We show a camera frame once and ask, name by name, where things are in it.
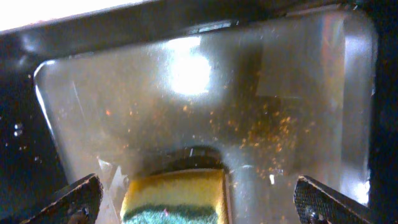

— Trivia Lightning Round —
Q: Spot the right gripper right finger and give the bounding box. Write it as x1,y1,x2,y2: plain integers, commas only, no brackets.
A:
294,175,373,223

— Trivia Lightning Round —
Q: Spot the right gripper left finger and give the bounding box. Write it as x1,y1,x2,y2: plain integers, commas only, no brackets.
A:
18,174,103,224

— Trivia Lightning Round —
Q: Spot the yellow green sponge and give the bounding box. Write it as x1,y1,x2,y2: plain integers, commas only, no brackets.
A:
120,169,230,224

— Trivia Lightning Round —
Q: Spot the black water tray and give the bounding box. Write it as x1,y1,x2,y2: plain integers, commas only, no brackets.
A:
1,1,397,223

